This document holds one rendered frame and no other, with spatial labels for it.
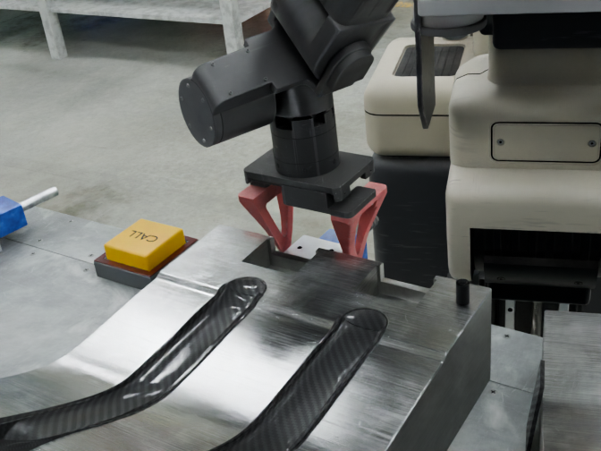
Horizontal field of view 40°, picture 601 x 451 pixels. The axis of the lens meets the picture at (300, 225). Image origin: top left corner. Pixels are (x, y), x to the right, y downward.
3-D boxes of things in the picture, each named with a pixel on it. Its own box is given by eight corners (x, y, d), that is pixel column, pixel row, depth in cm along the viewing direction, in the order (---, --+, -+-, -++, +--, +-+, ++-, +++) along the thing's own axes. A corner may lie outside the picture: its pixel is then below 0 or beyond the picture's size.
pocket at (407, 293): (382, 298, 70) (380, 261, 68) (441, 313, 67) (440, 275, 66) (356, 328, 67) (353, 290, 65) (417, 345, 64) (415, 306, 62)
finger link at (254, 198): (308, 278, 76) (297, 188, 72) (247, 262, 80) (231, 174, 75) (347, 242, 81) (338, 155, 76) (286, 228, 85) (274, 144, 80)
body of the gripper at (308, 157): (340, 208, 70) (331, 127, 66) (243, 188, 76) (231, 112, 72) (377, 175, 75) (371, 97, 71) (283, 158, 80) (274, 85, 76)
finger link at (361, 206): (358, 292, 74) (348, 198, 69) (291, 274, 77) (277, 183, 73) (393, 253, 78) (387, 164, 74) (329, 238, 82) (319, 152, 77)
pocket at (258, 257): (275, 270, 75) (270, 235, 74) (325, 284, 73) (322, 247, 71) (247, 297, 72) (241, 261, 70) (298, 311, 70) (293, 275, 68)
